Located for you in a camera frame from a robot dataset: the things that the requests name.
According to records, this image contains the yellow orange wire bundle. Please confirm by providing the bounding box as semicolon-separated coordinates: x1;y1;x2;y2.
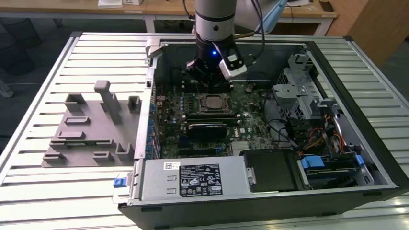
298;115;331;156

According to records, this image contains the black graphics card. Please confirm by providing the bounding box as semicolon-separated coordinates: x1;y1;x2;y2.
183;122;230;142

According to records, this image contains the blue case latch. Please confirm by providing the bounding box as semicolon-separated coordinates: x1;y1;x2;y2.
113;175;129;189

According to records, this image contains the silver power supply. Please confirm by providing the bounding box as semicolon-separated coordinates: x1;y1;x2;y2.
126;157;254;207

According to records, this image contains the black waste bin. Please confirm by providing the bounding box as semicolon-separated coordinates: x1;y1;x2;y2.
0;18;42;77

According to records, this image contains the hard disk in blue carrier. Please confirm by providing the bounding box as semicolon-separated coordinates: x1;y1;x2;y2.
297;155;363;190

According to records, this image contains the CPU socket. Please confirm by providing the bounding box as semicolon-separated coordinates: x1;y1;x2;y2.
198;93;231;114

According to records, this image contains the grey parts rack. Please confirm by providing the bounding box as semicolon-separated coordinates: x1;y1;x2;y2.
39;80;142;168

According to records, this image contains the wooden cabinet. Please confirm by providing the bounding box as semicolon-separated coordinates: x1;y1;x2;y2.
327;0;409;69

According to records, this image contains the black plastic cover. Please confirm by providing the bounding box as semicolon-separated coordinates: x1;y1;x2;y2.
238;148;302;194

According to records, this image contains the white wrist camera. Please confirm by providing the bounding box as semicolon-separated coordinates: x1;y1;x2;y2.
218;54;249;79

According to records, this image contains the green RAM stick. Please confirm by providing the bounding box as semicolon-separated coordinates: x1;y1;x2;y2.
62;140;98;146

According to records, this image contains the black open PC case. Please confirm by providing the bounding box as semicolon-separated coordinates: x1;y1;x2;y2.
113;38;402;230

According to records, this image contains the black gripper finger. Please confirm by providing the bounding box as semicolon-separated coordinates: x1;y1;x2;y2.
186;59;214;94

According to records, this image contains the silver heat sink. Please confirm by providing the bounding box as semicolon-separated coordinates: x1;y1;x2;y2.
231;141;251;155

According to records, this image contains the silver CPU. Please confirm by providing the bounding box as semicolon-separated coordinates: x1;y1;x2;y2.
205;95;225;109

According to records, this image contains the wooden desk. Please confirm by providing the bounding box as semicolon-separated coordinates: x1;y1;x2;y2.
0;0;341;36

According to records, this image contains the green motherboard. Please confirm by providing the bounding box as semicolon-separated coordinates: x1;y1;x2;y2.
149;80;278;161

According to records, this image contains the black expansion slot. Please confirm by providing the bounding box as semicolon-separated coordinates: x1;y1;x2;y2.
177;148;221;156

